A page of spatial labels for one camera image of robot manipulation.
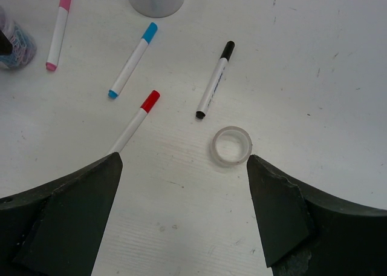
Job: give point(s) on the red marker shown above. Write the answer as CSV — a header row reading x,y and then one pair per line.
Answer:
x,y
135,122

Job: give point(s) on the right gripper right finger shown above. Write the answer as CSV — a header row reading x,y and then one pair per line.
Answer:
x,y
306,231

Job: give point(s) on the pink marker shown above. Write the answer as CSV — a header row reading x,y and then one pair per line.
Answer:
x,y
58,34

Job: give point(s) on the small clear tape roll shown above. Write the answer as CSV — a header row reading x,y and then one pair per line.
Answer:
x,y
231,146

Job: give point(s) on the blue marker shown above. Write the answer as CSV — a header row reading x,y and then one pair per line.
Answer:
x,y
132,61

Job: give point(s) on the black marker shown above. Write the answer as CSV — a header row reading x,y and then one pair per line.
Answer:
x,y
214,81

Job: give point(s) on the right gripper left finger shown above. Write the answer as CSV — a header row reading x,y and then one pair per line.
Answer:
x,y
57,228

